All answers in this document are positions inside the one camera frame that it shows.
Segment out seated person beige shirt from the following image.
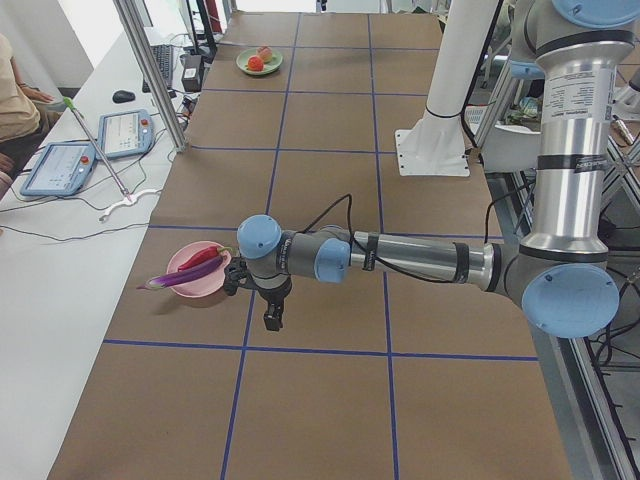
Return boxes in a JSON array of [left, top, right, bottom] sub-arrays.
[[1, 35, 61, 180]]

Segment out metal grabber stick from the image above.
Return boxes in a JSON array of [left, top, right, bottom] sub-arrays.
[[63, 96, 162, 222]]

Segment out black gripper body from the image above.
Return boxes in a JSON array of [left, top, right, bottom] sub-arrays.
[[253, 277, 292, 305]]

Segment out purple eggplant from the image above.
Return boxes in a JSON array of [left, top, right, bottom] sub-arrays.
[[137, 256, 224, 291]]

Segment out black keyboard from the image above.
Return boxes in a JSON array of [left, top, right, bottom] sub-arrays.
[[150, 44, 174, 89]]

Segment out pink plate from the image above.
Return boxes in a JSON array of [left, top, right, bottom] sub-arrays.
[[166, 241, 233, 298]]

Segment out black camera cable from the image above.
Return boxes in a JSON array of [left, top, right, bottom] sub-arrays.
[[299, 193, 451, 284]]

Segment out white plastic chair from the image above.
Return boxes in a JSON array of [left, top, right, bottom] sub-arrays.
[[481, 124, 541, 173]]

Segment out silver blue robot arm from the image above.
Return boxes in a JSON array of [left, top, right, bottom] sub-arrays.
[[224, 1, 639, 338]]

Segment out near teach pendant tablet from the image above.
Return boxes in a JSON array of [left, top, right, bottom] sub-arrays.
[[20, 142, 96, 197]]

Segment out teach pendant tablet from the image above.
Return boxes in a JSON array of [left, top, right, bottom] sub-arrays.
[[20, 142, 96, 197], [98, 109, 154, 160]]

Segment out light green plate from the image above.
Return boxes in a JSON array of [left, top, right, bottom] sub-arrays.
[[236, 48, 283, 76]]

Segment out black computer mouse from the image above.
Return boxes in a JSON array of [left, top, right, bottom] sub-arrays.
[[112, 90, 136, 104]]

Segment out far teach pendant tablet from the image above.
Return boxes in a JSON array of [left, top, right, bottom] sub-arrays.
[[98, 109, 154, 160]]

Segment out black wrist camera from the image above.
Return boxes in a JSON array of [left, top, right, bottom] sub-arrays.
[[223, 256, 249, 296]]

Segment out red yellow apple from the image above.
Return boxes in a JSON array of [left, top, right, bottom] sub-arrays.
[[247, 55, 264, 72]]

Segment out black box with label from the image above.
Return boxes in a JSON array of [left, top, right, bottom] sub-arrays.
[[181, 55, 204, 93]]

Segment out aluminium frame post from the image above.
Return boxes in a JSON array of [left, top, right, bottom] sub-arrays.
[[113, 0, 187, 153]]

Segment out red chili pepper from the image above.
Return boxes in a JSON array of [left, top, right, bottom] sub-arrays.
[[177, 246, 232, 271]]

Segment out yellow pink peach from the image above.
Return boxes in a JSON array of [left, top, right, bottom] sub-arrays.
[[256, 46, 273, 63]]

